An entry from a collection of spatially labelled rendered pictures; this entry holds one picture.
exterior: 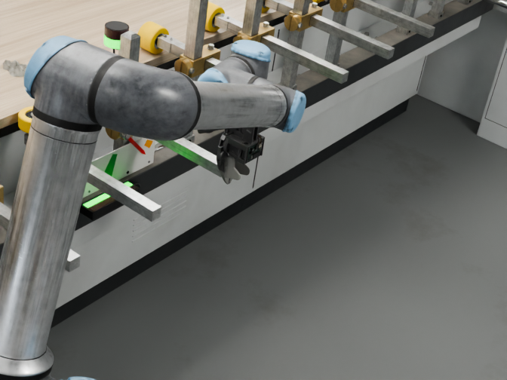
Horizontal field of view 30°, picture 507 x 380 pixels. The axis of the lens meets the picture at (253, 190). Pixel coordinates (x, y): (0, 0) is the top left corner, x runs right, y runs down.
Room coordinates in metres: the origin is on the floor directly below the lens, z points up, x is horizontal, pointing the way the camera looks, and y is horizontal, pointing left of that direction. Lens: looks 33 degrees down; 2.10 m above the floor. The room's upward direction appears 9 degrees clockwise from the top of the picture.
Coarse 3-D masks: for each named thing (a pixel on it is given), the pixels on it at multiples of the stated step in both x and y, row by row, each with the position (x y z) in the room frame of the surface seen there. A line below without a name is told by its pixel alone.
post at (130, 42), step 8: (128, 32) 2.10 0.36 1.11; (120, 40) 2.10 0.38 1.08; (128, 40) 2.08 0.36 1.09; (136, 40) 2.09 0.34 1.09; (120, 48) 2.09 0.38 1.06; (128, 48) 2.08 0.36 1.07; (136, 48) 2.10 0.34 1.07; (128, 56) 2.08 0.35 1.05; (136, 56) 2.10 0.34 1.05; (120, 144) 2.08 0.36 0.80
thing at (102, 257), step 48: (384, 0) 3.62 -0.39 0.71; (384, 96) 3.79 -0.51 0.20; (0, 144) 2.01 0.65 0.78; (96, 144) 2.30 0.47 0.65; (288, 144) 3.18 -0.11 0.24; (336, 144) 3.56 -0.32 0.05; (192, 192) 2.70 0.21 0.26; (240, 192) 2.94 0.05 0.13; (96, 240) 2.32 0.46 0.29; (144, 240) 2.51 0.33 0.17; (192, 240) 2.77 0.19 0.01; (96, 288) 2.36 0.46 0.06
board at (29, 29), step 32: (0, 0) 2.61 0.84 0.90; (32, 0) 2.65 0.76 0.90; (64, 0) 2.69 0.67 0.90; (96, 0) 2.73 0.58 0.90; (128, 0) 2.77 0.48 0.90; (160, 0) 2.81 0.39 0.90; (224, 0) 2.89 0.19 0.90; (288, 0) 2.98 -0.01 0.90; (0, 32) 2.40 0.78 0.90; (32, 32) 2.43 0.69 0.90; (64, 32) 2.46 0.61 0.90; (96, 32) 2.50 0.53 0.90; (224, 32) 2.66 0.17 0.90; (0, 64) 2.21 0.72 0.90; (160, 64) 2.42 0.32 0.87; (0, 96) 2.05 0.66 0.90; (0, 128) 1.94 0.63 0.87
